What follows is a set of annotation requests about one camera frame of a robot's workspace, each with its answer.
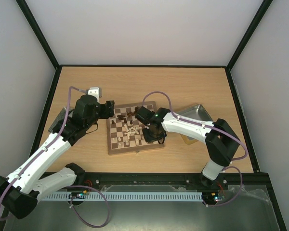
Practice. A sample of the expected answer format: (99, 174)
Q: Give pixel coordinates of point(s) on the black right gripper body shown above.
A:
(139, 113)

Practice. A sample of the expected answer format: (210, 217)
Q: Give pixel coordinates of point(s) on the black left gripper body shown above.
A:
(107, 112)

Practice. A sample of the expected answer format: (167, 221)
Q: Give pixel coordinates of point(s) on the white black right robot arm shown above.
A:
(220, 140)

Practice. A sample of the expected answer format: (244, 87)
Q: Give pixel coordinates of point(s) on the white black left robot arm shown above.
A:
(21, 190)

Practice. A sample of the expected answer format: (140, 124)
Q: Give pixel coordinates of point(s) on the pile of dark chess pieces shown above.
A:
(128, 114)

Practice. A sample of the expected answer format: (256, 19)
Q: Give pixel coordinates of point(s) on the pile of white chess pieces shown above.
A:
(133, 130)

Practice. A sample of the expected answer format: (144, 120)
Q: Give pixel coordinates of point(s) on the wooden folding chess board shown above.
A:
(129, 144)

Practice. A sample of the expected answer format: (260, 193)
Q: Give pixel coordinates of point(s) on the left metal tray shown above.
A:
(57, 120)

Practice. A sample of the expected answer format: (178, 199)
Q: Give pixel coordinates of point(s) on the metal tray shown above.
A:
(57, 120)
(197, 112)

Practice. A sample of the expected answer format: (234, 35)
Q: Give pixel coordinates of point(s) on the right metal tray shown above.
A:
(197, 112)

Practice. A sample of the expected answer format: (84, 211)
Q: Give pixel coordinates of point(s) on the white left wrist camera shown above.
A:
(95, 91)

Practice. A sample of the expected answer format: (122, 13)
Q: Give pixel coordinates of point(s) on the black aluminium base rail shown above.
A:
(190, 181)

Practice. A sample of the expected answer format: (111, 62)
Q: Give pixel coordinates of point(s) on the light blue slotted cable duct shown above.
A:
(128, 197)

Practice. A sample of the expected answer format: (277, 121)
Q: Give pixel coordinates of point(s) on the black cage frame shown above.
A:
(58, 67)

